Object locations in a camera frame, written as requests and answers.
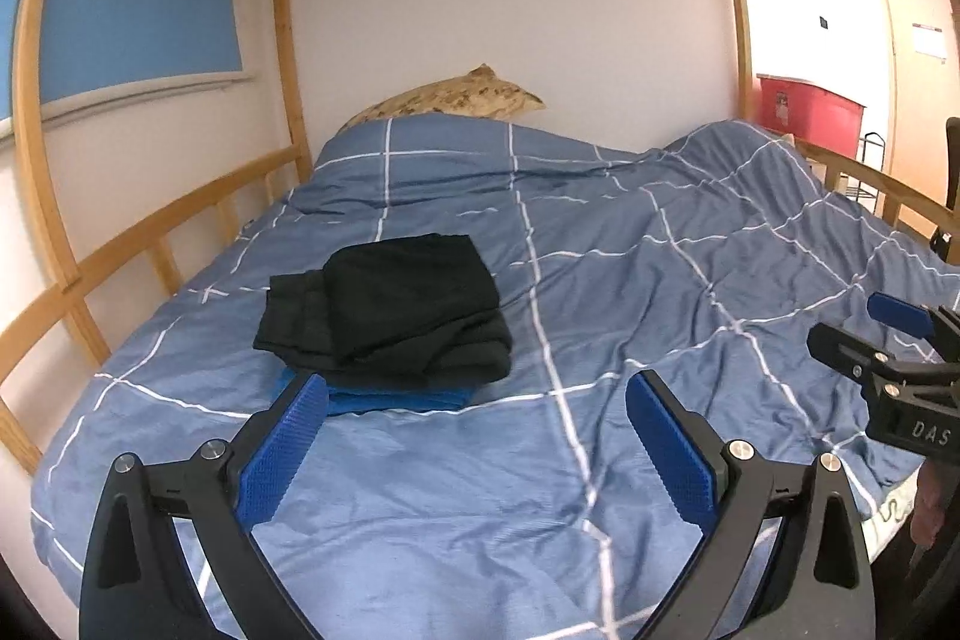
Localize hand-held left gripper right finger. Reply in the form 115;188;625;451
626;370;875;640

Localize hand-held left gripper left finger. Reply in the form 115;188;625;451
79;374;331;640

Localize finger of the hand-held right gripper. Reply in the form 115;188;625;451
868;291;960;341
808;321;960;398

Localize black pants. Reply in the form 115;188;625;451
253;233;502;365

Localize person's right hand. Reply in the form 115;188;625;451
911;460;953;547

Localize white mattress sheet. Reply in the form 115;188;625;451
862;479;927;547

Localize blue cloth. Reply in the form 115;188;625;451
270;366;477;416

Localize black chair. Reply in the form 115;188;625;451
930;117;960;266

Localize black metal rack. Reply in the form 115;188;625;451
847;131;901;214

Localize blue checked duvet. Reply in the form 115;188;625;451
30;115;960;640

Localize beige door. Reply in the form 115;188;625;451
874;0;960;191

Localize red storage box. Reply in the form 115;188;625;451
756;72;867;157

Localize dark grey cloth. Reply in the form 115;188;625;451
300;314;513;386

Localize paper notice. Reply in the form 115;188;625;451
911;20;947;60

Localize white window sill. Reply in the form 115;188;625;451
0;70;256;140

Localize beige patterned pillow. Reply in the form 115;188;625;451
336;62;545;135

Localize blue window blind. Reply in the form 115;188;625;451
0;0;245;120

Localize wooden bunk bed frame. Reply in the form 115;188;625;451
0;0;960;476

